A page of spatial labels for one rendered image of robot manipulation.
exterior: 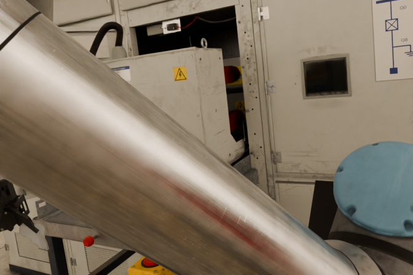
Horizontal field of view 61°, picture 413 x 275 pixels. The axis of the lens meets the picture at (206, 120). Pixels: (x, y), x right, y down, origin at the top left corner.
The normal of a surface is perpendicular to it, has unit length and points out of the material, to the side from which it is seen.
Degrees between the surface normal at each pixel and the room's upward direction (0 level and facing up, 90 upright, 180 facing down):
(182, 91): 90
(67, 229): 90
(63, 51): 61
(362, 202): 39
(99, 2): 90
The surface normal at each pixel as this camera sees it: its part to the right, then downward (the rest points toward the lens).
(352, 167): -0.40, -0.65
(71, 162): 0.26, 0.33
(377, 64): -0.47, 0.17
